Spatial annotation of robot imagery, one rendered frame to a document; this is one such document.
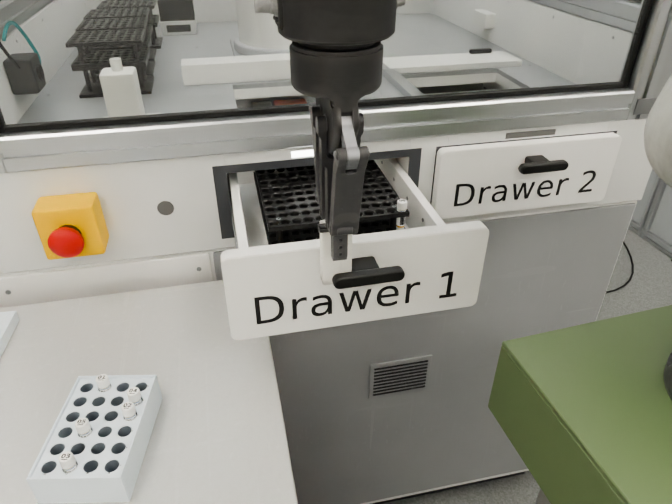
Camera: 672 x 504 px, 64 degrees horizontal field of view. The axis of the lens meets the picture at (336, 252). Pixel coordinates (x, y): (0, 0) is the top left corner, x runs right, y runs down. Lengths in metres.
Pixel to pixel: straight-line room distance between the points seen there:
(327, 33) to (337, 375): 0.71
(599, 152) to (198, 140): 0.59
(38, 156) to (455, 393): 0.84
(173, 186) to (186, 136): 0.07
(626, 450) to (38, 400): 0.59
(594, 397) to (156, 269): 0.58
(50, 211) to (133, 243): 0.12
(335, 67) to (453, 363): 0.76
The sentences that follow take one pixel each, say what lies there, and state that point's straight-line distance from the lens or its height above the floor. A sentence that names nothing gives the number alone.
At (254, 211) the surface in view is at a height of 0.84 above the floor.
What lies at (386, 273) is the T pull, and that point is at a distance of 0.55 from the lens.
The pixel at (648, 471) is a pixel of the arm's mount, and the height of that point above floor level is 0.86.
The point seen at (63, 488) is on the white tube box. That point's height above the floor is 0.78.
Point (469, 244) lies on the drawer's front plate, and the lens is 0.61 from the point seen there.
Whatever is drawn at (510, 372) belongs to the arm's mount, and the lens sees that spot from 0.57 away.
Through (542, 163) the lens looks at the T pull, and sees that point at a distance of 0.83.
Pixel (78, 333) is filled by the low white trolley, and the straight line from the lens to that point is 0.78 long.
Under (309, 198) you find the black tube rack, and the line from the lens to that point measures 0.71.
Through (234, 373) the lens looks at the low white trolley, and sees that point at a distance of 0.66.
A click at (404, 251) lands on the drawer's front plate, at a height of 0.91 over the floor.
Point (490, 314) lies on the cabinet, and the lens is 1.03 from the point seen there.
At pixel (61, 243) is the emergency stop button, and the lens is 0.73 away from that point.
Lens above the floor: 1.23
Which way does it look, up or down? 33 degrees down
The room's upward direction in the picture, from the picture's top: straight up
